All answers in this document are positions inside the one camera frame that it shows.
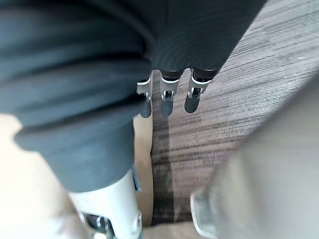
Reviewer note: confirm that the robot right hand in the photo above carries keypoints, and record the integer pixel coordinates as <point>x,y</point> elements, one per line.
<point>99,74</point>

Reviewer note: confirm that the beige tufted sofa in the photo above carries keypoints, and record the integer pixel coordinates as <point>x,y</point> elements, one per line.
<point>22,189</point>

